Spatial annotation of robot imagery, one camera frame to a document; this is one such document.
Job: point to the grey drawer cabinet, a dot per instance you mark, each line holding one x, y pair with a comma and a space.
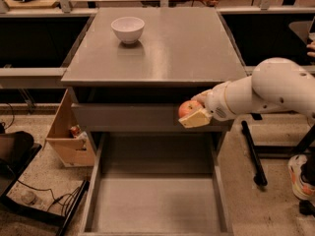
181, 52

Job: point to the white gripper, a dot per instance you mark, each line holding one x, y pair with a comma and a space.
218, 102

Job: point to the white orange sneaker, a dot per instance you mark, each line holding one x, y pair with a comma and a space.
301, 189

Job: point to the black bar on floor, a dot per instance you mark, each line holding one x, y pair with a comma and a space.
260, 177

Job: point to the white ceramic bowl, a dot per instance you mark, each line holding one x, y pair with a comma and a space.
128, 29

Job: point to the closed grey top drawer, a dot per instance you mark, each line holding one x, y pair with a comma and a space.
97, 117

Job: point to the red apple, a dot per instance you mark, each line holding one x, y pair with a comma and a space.
189, 107

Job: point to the open grey middle drawer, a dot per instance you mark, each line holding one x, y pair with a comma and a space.
156, 185

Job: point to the cardboard box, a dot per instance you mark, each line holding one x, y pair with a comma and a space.
66, 138

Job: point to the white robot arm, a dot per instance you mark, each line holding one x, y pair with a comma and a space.
275, 85

